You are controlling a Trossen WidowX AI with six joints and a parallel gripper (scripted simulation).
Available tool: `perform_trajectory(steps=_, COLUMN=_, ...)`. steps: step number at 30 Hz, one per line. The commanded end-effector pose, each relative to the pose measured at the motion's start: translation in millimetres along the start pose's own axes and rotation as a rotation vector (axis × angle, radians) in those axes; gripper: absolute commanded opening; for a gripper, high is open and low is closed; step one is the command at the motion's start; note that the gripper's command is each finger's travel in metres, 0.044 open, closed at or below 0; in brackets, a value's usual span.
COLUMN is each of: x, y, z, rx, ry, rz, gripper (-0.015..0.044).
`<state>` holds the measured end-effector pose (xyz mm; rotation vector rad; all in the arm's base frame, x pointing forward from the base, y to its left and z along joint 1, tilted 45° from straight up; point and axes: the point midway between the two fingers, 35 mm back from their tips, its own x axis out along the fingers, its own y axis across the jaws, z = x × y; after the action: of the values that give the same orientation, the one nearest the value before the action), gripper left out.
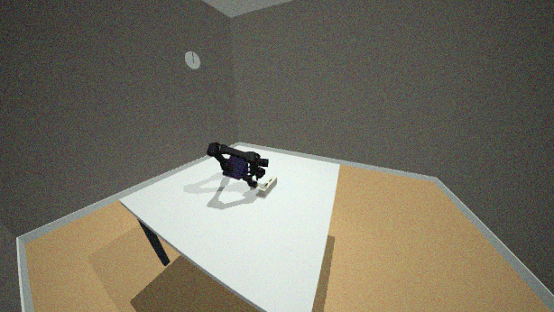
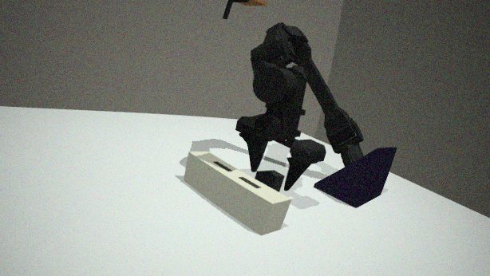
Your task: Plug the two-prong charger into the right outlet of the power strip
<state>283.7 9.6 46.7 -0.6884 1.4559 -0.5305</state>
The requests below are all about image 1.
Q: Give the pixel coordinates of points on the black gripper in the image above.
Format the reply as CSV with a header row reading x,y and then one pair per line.
x,y
248,178

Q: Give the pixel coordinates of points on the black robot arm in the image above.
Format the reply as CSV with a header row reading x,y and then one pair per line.
x,y
251,157

